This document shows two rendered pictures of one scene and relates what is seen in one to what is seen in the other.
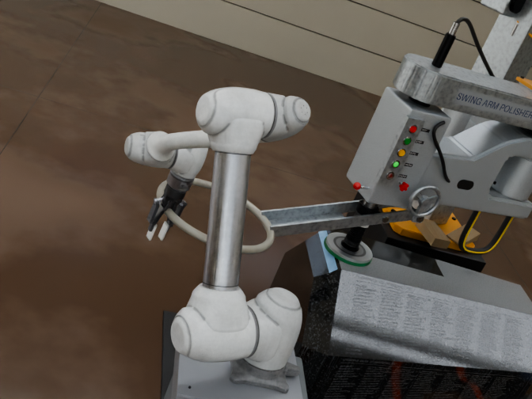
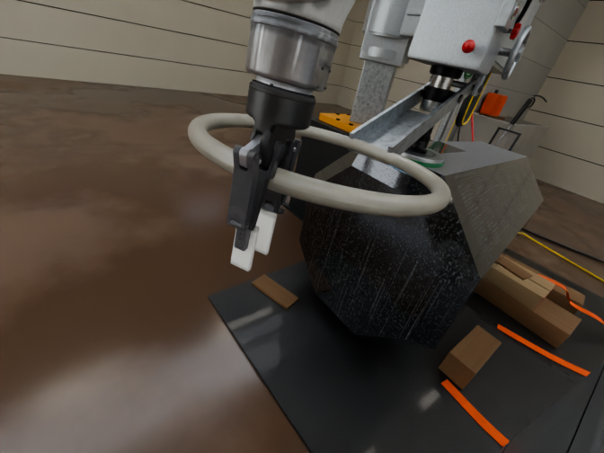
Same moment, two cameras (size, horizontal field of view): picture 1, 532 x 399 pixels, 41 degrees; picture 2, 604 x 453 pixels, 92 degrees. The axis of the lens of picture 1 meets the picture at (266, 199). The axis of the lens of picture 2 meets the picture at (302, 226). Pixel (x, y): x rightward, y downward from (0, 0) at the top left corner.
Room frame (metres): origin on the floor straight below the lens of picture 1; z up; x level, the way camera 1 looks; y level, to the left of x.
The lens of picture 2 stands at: (1.92, 0.44, 1.13)
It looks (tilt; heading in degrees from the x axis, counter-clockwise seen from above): 31 degrees down; 331
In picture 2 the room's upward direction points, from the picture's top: 12 degrees clockwise
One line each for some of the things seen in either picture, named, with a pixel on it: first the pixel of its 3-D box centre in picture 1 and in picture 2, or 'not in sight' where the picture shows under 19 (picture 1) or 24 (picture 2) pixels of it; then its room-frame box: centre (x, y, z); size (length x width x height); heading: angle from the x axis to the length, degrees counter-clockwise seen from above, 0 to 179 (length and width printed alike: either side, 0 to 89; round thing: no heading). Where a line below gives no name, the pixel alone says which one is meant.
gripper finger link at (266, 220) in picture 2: (163, 230); (262, 231); (2.26, 0.31, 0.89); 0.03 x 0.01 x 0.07; 44
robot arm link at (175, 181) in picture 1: (180, 179); (289, 57); (2.25, 0.31, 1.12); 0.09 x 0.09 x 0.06
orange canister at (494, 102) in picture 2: not in sight; (495, 104); (4.74, -3.62, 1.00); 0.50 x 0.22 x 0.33; 103
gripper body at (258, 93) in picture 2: (172, 196); (276, 128); (2.25, 0.32, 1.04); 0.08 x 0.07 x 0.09; 134
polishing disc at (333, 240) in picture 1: (349, 247); (414, 151); (2.72, -0.41, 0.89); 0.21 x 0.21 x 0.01
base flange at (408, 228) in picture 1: (423, 218); (364, 125); (3.68, -0.86, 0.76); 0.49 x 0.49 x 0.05; 16
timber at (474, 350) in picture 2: not in sight; (470, 355); (2.32, -0.81, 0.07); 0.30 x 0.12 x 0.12; 105
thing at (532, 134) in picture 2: not in sight; (492, 150); (4.56, -3.79, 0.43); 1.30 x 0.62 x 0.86; 103
